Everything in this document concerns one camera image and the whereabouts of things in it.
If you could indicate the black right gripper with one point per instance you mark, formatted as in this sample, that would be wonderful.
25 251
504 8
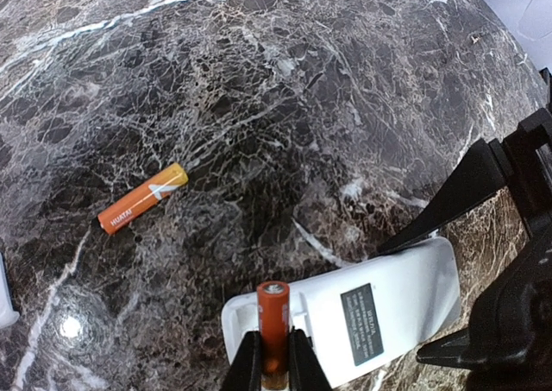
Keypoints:
509 328

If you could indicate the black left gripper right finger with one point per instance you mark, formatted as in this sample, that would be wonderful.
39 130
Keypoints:
305 371

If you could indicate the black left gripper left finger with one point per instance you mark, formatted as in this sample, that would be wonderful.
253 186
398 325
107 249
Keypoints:
245 371

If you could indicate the white red remote control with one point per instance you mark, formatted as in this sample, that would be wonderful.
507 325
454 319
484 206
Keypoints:
363 316

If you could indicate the orange AAA battery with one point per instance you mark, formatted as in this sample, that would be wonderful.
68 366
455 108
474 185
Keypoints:
273 298
142 198

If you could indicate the white battery cover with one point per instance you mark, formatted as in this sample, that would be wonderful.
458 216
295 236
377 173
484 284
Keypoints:
8 315

